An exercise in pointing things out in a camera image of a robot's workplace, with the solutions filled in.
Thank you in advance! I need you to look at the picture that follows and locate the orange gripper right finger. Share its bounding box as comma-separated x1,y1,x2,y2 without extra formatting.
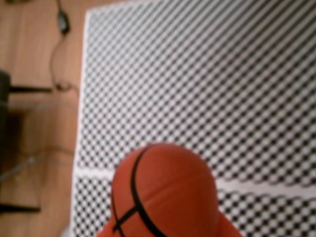
214,212,245,237

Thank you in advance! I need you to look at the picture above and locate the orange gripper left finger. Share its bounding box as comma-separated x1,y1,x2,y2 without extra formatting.
96,218,117,237

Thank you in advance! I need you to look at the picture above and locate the small orange basketball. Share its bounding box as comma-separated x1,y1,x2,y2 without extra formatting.
111,143,220,237

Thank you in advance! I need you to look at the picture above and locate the black stand with legs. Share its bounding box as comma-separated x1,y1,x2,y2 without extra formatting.
0,69,54,214

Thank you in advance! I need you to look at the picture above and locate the thin black cable with box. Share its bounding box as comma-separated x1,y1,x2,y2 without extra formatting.
50,0,81,96

